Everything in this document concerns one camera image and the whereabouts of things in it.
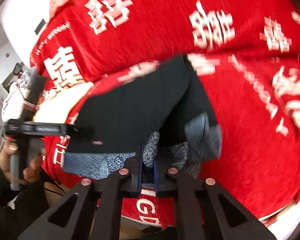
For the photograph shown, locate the black fleece-lined pants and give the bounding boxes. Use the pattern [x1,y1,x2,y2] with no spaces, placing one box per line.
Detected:
[63,55,222,179]

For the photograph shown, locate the person's left hand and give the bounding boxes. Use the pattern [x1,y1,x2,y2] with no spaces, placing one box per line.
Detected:
[0,139,48,184]

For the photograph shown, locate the grey white clothes pile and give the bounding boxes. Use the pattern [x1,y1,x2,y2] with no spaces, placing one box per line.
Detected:
[1,67,48,122]

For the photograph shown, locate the red folded quilt white characters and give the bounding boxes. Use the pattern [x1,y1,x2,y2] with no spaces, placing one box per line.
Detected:
[30,0,300,90]

